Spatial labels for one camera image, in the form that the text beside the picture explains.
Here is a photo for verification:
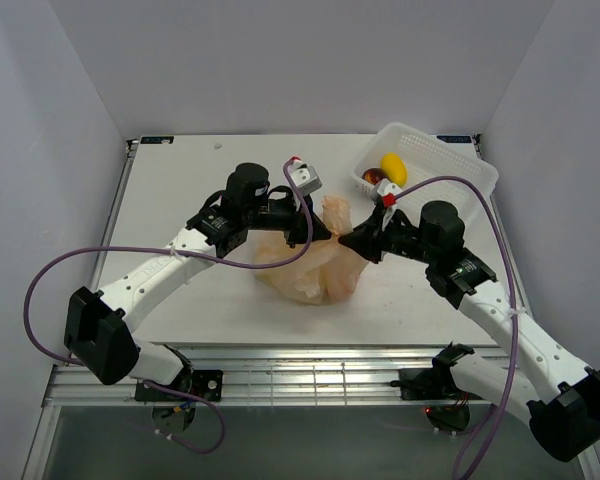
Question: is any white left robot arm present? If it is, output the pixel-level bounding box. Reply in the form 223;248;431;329
64;157;331;400

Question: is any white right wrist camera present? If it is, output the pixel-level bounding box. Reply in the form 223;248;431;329
372;178;402;228

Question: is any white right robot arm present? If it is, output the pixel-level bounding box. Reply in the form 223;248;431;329
339;201;600;462

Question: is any white plastic basket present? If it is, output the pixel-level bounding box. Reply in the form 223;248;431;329
351;122;499;225

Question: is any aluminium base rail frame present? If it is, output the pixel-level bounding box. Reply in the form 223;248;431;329
22;133;600;480

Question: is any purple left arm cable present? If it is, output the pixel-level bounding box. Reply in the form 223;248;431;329
23;158;315;455

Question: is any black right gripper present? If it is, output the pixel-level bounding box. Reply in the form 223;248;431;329
337;206;437;265

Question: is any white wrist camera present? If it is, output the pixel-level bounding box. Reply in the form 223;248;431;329
285;157;322;197
372;178;402;228

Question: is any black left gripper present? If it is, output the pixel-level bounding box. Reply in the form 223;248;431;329
245;190;331;249

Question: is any banana print plastic bag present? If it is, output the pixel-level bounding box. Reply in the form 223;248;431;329
254;196;368;305

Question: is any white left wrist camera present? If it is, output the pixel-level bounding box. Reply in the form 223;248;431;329
285;157;322;197

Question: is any dark red apple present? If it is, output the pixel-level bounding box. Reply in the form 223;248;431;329
362;168;387;185

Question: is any yellow lemon fruit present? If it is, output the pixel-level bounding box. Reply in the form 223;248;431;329
380;152;408;187

